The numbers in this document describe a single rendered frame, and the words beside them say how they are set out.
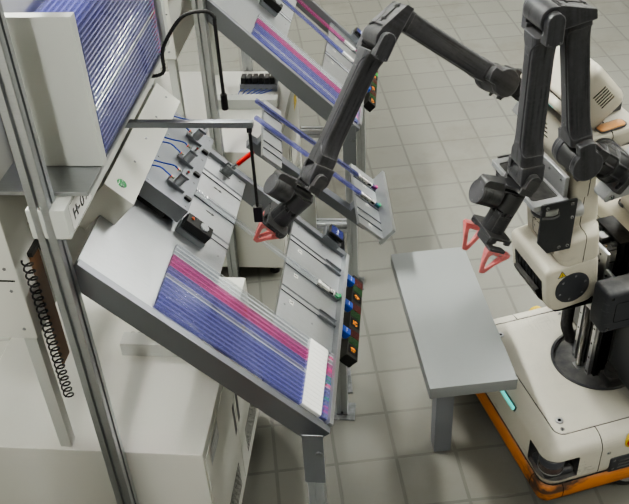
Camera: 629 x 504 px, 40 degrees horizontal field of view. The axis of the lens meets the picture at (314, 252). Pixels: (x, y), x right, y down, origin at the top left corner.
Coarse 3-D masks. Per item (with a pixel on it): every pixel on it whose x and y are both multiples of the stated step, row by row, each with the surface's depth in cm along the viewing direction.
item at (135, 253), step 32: (224, 192) 236; (96, 224) 193; (128, 224) 201; (160, 224) 209; (224, 224) 227; (96, 256) 188; (128, 256) 195; (160, 256) 202; (224, 256) 219; (128, 288) 189
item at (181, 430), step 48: (96, 336) 251; (0, 384) 238; (144, 384) 235; (192, 384) 234; (0, 432) 224; (48, 432) 223; (144, 432) 221; (192, 432) 221; (240, 432) 264; (0, 480) 228; (48, 480) 226; (96, 480) 225; (144, 480) 223; (192, 480) 221; (240, 480) 265
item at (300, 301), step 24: (288, 240) 246; (312, 240) 253; (288, 264) 237; (312, 264) 246; (336, 264) 255; (288, 288) 230; (312, 288) 238; (336, 288) 247; (288, 312) 224; (312, 312) 232; (312, 336) 225
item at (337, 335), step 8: (344, 256) 258; (344, 264) 254; (344, 272) 251; (344, 280) 248; (344, 288) 246; (344, 296) 243; (344, 304) 241; (336, 312) 239; (336, 328) 233; (336, 336) 230; (336, 344) 228; (336, 352) 225; (336, 360) 223; (336, 368) 220; (336, 376) 218; (336, 384) 217; (328, 408) 210; (328, 416) 208; (328, 424) 206
